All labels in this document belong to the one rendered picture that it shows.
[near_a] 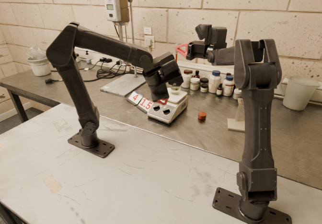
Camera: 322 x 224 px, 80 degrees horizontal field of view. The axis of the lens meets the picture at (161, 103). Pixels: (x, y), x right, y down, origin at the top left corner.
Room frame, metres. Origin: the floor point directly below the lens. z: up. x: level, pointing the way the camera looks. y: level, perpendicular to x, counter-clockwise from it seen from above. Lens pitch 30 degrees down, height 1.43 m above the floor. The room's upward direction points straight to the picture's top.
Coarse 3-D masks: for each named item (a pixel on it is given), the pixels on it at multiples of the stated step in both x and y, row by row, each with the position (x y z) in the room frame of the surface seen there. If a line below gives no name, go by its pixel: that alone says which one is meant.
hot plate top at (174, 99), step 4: (168, 88) 0.93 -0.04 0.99; (168, 92) 0.88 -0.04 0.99; (184, 92) 0.88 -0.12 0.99; (172, 96) 0.84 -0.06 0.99; (176, 96) 0.84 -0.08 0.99; (180, 96) 0.84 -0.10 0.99; (184, 96) 0.85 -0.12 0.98; (168, 100) 0.81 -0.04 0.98; (172, 100) 0.80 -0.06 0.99; (176, 100) 0.80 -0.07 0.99; (180, 100) 0.81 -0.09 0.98
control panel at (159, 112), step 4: (156, 104) 0.81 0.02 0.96; (160, 104) 0.81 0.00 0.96; (152, 108) 0.80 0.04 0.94; (160, 108) 0.79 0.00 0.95; (164, 108) 0.78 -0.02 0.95; (172, 108) 0.77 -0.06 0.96; (152, 112) 0.78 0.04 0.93; (156, 112) 0.77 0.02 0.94; (160, 112) 0.77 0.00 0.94; (160, 116) 0.75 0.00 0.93; (164, 116) 0.74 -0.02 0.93; (168, 116) 0.74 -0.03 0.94
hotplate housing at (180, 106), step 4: (160, 100) 0.83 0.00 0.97; (164, 100) 0.83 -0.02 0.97; (184, 100) 0.84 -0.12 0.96; (152, 104) 0.82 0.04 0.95; (168, 104) 0.80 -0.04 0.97; (172, 104) 0.79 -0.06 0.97; (176, 104) 0.79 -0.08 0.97; (180, 104) 0.80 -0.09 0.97; (184, 104) 0.84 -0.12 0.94; (176, 108) 0.77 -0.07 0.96; (180, 108) 0.80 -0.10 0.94; (184, 108) 0.85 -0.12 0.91; (148, 112) 0.78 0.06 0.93; (172, 112) 0.75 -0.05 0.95; (176, 112) 0.77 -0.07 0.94; (180, 112) 0.80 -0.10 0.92; (148, 116) 0.78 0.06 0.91; (152, 116) 0.76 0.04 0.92; (156, 116) 0.76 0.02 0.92; (172, 116) 0.74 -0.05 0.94; (176, 116) 0.77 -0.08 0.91; (160, 120) 0.74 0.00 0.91; (164, 120) 0.73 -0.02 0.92; (168, 120) 0.72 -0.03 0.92; (172, 120) 0.75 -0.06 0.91; (168, 124) 0.72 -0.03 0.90
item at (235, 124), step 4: (240, 100) 0.72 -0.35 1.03; (240, 104) 0.74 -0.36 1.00; (240, 108) 0.74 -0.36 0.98; (236, 116) 0.74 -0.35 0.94; (228, 120) 0.74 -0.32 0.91; (232, 120) 0.74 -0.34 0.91; (236, 120) 0.74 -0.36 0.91; (240, 120) 0.74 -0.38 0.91; (244, 120) 0.74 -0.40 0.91; (228, 124) 0.71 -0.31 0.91; (232, 124) 0.71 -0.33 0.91; (236, 124) 0.71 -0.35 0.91; (240, 124) 0.71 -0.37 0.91; (244, 124) 0.71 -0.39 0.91; (228, 128) 0.69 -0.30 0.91; (232, 128) 0.68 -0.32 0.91; (236, 128) 0.68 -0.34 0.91; (240, 128) 0.68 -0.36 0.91; (244, 128) 0.68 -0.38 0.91
